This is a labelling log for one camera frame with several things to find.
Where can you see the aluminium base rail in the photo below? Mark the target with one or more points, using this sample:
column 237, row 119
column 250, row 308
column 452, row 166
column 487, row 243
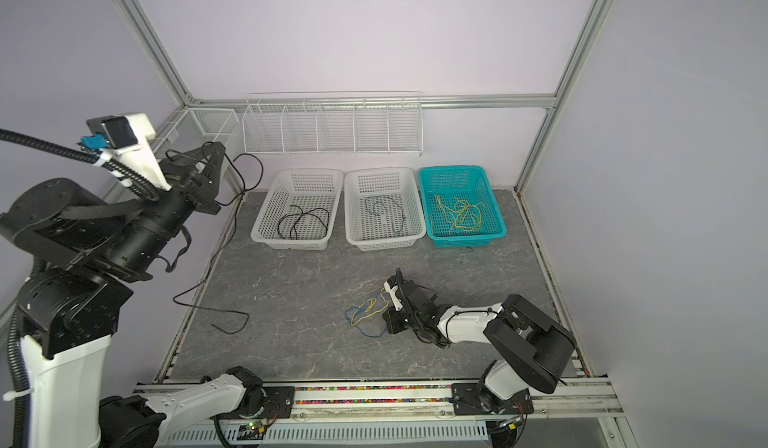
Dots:
column 337, row 414

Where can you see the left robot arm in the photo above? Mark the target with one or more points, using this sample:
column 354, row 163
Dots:
column 86, row 254

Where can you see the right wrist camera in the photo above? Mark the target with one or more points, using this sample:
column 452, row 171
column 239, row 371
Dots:
column 391, row 288

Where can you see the white mesh wall box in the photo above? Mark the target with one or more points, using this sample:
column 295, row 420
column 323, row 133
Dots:
column 190, row 128

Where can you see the white plastic basket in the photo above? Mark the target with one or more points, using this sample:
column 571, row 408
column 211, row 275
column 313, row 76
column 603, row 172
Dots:
column 382, row 209
column 299, row 210

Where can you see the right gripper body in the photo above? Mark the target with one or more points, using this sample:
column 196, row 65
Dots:
column 400, row 320

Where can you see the teal plastic basket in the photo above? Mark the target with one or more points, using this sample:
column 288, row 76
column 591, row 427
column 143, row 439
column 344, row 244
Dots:
column 460, row 207

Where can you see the white wire wall rack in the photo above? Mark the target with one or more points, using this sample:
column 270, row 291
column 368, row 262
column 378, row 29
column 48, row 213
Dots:
column 367, row 122

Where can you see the left white plastic basket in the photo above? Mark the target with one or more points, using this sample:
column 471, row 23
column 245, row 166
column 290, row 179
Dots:
column 299, row 210

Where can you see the middle white plastic basket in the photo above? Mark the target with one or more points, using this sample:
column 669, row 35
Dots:
column 382, row 209

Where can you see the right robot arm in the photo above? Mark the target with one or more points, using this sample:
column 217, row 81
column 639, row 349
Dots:
column 533, row 348

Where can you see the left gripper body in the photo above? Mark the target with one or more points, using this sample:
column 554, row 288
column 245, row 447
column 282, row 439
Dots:
column 164, row 216

